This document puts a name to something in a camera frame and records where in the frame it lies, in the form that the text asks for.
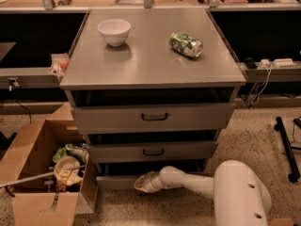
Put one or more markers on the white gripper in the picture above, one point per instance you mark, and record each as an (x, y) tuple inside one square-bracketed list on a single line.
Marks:
[(150, 182)]

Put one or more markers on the grey bottom drawer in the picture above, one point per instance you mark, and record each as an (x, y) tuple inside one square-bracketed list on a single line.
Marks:
[(123, 175)]

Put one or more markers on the white ceramic bowl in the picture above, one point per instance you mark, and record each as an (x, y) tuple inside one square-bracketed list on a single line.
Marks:
[(114, 31)]

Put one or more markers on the grey drawer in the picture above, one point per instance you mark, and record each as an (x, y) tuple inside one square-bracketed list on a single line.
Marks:
[(123, 175), (157, 151), (151, 118)]

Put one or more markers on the grey middle drawer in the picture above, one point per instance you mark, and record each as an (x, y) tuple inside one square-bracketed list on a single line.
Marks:
[(157, 151)]

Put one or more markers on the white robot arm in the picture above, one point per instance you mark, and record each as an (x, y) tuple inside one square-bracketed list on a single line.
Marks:
[(240, 198)]

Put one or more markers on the grey top drawer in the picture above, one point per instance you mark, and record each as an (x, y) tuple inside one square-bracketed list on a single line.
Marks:
[(151, 118)]

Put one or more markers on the small tray with orange ball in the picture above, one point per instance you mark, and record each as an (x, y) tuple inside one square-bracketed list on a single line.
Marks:
[(59, 64)]

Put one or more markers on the brown cardboard box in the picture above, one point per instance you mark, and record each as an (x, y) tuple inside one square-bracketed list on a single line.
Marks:
[(31, 154)]

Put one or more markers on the grey metal drawer cabinet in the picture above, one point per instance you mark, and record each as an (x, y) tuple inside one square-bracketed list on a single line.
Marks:
[(146, 70)]

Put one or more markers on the crumpled paper plate trash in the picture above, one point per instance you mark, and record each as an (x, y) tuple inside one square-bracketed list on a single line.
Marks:
[(66, 171)]

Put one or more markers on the grey metal rod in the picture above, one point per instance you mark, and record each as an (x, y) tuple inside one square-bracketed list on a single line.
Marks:
[(32, 178)]

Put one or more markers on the black floor stand bar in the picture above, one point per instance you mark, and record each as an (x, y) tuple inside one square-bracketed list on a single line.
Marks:
[(294, 175)]

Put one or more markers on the green plastic bag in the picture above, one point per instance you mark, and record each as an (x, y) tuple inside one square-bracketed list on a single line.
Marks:
[(71, 150)]

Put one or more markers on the green crushed soda can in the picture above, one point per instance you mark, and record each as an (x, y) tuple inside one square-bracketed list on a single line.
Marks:
[(186, 44)]

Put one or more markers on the white power strip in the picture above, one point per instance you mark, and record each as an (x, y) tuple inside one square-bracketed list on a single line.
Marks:
[(283, 62)]

